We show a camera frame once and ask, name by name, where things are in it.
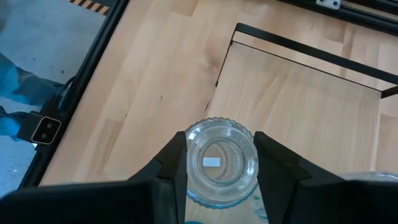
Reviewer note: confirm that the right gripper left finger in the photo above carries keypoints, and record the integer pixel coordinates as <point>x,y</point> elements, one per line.
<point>124,202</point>

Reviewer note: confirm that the wooden shelf with black frame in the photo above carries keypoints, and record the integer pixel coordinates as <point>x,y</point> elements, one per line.
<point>295,102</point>

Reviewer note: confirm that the small black table camera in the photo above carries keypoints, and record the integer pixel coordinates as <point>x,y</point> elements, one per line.
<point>46,130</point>

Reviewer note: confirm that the clear ribbed cylinder glass vase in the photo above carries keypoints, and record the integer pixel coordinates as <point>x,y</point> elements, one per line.
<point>222,137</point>

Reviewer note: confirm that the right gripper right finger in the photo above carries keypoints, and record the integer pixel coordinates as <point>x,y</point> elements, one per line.
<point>311,202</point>

